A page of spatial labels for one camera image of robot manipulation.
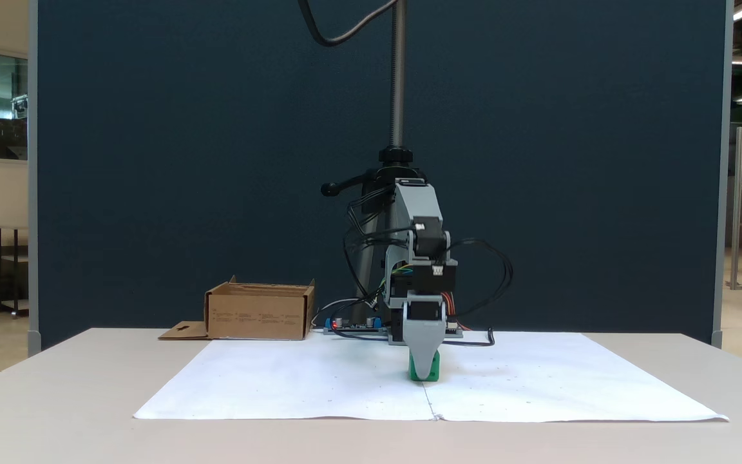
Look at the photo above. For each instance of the black shelf cart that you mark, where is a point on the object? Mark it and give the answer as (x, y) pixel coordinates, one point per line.
(13, 258)

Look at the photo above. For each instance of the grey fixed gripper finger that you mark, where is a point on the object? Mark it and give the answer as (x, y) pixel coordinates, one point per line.
(426, 341)

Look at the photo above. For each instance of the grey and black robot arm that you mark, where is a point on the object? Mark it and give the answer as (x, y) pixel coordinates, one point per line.
(424, 206)

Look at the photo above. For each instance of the green dice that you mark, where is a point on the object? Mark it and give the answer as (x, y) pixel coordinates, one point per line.
(437, 372)

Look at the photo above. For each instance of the wall window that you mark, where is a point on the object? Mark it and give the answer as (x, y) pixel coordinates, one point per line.
(9, 106)

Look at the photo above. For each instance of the black camera stand with pole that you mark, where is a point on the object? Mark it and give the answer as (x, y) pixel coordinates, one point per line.
(397, 77)

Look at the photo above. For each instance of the dark blue partition panel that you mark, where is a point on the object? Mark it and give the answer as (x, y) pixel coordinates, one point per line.
(152, 161)

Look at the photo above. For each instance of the brown cardboard box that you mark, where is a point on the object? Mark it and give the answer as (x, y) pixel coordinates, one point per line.
(258, 316)

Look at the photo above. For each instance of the circuit board with blue parts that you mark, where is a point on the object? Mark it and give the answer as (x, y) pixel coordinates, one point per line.
(355, 327)

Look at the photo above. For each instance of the white paper sheet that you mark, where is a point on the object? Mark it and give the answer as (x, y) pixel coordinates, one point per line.
(281, 386)

